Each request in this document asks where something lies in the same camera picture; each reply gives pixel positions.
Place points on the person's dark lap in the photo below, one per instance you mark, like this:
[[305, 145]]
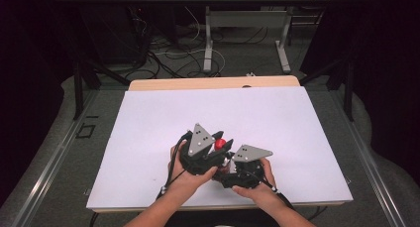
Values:
[[224, 218]]

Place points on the black metal stand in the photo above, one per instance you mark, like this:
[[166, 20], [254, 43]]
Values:
[[347, 88], [79, 88]]

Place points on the person's right hand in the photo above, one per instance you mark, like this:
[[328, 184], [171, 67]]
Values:
[[264, 190]]

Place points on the light wooden table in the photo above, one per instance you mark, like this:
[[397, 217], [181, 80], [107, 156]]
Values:
[[198, 83]]

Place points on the aluminium floor rail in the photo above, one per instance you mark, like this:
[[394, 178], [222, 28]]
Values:
[[49, 167], [373, 167]]

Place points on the red bottle cap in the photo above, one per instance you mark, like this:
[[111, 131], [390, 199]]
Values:
[[220, 143]]

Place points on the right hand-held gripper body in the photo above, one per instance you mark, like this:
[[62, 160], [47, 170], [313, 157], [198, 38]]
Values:
[[249, 167]]

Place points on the black equipment case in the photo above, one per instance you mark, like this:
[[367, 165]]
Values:
[[112, 35]]

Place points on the grey metal frame desk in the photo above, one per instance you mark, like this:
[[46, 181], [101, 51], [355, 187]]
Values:
[[247, 19]]

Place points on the white board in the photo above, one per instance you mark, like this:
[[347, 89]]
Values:
[[148, 121]]

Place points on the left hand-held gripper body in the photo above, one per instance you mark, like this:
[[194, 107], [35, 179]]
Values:
[[198, 154]]

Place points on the person's left hand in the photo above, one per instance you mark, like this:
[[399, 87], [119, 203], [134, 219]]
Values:
[[185, 180]]

